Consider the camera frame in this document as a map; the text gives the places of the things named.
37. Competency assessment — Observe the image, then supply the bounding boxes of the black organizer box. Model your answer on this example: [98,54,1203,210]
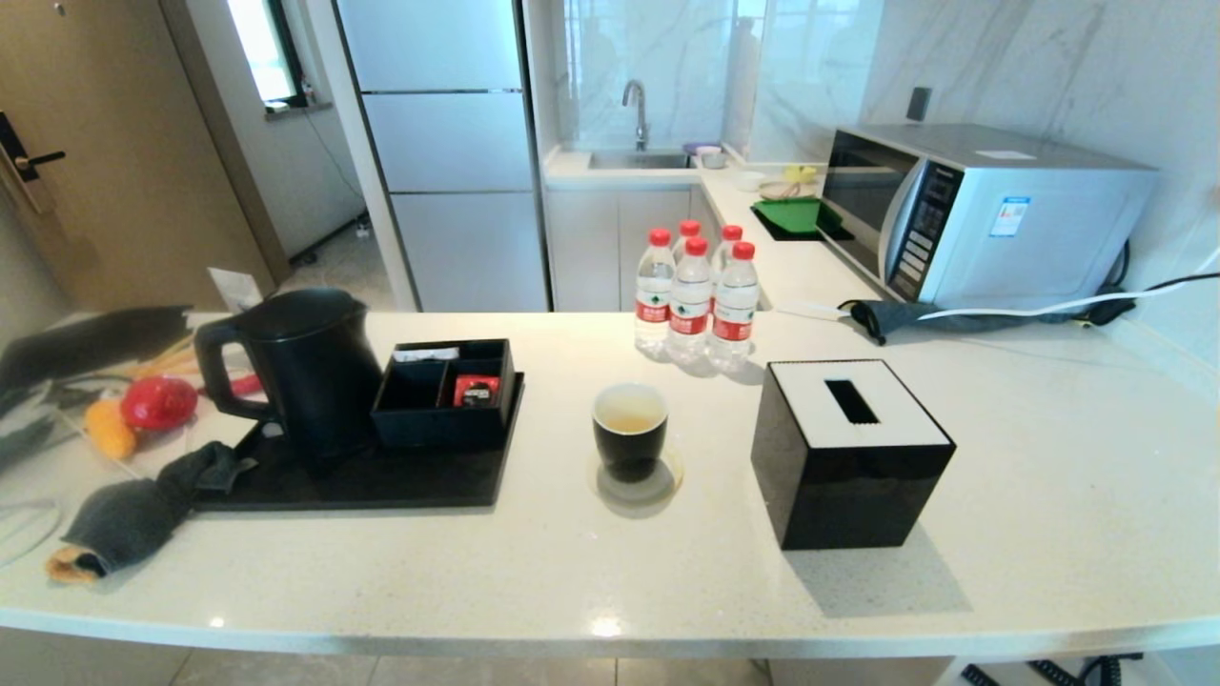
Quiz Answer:
[371,338,516,452]

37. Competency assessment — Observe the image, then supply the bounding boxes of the silver microwave oven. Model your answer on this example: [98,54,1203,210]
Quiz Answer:
[822,122,1160,310]

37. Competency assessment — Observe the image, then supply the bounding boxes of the black microwave power cable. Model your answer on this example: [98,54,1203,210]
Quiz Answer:
[1101,240,1220,319]

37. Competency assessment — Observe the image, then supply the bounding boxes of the round white coaster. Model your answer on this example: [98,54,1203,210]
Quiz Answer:
[586,448,685,508]

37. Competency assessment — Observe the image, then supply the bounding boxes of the black coiled cable with plug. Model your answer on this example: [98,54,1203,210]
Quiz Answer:
[963,653,1145,686]

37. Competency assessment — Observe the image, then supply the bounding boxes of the acrylic wifi QR sign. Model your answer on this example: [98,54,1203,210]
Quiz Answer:
[209,268,264,313]

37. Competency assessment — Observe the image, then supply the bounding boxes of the grey cloth tan end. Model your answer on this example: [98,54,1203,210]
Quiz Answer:
[44,441,258,584]

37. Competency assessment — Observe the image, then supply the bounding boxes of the orange toy fruit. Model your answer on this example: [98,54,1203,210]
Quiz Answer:
[84,399,137,462]

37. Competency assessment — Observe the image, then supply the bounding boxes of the white kitchen cabinets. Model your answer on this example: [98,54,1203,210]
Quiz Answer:
[545,183,716,313]

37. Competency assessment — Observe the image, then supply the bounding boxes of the black mug white inside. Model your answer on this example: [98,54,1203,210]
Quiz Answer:
[592,383,670,483]

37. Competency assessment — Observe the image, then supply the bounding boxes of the black electric kettle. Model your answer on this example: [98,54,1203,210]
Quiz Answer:
[193,289,384,472]

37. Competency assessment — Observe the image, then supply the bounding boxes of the steel kitchen sink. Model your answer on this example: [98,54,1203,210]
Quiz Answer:
[586,148,697,171]

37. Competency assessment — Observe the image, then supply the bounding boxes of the chrome kitchen faucet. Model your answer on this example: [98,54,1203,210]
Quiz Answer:
[621,78,651,151]

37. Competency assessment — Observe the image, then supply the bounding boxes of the brown wooden door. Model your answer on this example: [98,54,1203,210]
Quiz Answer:
[0,0,279,313]

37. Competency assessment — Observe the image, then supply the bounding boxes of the black serving tray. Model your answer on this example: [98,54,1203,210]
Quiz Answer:
[193,373,525,514]

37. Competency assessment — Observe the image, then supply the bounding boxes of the white refrigerator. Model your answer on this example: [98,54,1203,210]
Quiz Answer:
[334,0,552,313]

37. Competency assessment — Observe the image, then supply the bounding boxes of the red toy apple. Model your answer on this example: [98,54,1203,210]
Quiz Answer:
[120,375,199,432]

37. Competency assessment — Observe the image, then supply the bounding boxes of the black door handle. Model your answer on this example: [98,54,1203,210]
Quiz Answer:
[0,114,66,182]

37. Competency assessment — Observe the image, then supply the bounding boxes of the window with dark frame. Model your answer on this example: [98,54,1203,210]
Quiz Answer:
[226,0,308,110]

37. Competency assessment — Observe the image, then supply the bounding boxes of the black tissue box white lid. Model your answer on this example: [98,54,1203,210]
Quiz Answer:
[751,359,957,551]

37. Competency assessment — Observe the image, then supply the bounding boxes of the green plastic tray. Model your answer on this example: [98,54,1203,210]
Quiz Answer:
[751,195,849,237]

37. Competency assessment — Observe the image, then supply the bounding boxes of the black plastic sheet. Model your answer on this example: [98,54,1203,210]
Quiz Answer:
[0,306,193,388]

